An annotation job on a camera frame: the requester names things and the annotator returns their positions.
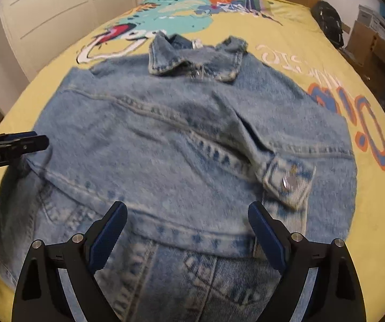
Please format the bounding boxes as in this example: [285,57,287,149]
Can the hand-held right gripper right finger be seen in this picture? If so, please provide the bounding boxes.
[248,201,367,322]

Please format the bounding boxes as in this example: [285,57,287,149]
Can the wooden desk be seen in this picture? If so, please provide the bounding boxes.
[347,20,385,78]

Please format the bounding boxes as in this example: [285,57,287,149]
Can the black backpack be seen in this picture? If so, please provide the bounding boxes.
[311,1,345,48]

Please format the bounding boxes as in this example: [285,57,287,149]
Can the white storage boxes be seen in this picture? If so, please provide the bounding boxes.
[358,4,385,34]

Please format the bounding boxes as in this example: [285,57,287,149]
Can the yellow printed bedspread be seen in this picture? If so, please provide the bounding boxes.
[0,0,385,322]

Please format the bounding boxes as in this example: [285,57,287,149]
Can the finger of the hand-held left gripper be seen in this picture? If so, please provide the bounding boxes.
[0,132,50,158]

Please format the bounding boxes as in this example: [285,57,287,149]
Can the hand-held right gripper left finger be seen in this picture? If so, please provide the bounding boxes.
[12,201,128,322]

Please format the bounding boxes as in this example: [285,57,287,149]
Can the blue denim jacket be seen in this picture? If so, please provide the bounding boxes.
[0,31,357,322]

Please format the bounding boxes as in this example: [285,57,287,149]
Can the white wardrobe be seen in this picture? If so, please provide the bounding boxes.
[0,0,153,81]

